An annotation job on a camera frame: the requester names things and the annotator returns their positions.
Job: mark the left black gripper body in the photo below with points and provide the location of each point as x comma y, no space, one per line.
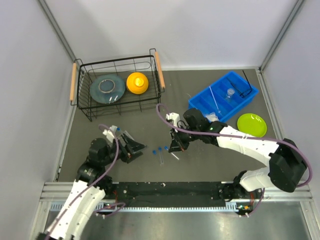
119,156

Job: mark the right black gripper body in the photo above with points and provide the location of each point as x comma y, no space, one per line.
184,138

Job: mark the plastic bag of cotton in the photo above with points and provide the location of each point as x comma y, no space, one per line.
212,117

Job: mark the glass stirring rod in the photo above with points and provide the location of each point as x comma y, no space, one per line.
215,101

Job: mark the small clear glass flask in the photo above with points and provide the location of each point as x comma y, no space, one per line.
229,94

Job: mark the black wire ring stand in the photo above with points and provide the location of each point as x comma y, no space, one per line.
241,84

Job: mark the clear test tube rack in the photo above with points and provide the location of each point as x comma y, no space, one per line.
123,137

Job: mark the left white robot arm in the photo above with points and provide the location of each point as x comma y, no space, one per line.
91,184

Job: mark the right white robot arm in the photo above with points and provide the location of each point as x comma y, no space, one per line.
283,167

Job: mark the blue plastic divided bin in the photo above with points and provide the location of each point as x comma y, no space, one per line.
203,101

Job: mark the blue ceramic plate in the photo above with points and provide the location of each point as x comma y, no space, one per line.
107,89

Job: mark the orange ribbed bowl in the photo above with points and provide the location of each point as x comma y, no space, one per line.
137,83

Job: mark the lime green plate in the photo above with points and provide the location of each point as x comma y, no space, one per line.
252,124

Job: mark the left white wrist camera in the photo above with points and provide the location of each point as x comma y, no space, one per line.
109,133

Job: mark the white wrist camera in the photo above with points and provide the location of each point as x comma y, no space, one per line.
173,118
109,133

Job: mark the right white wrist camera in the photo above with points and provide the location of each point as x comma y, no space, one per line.
173,118

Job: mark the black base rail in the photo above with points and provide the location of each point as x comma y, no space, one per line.
174,194

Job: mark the black wire basket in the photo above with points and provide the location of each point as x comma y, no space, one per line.
84,73

